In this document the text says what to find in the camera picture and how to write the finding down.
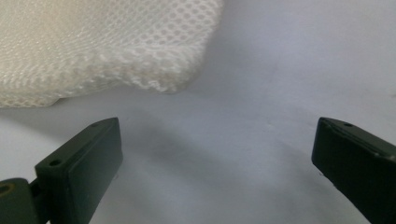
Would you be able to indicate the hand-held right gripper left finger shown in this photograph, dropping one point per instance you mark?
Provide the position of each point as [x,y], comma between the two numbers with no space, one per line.
[81,174]

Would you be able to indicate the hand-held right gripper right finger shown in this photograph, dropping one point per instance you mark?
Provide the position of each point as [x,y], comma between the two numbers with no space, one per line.
[358,161]

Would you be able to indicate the white mesh laundry bag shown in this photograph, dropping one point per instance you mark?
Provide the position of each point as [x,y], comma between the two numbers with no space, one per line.
[93,46]

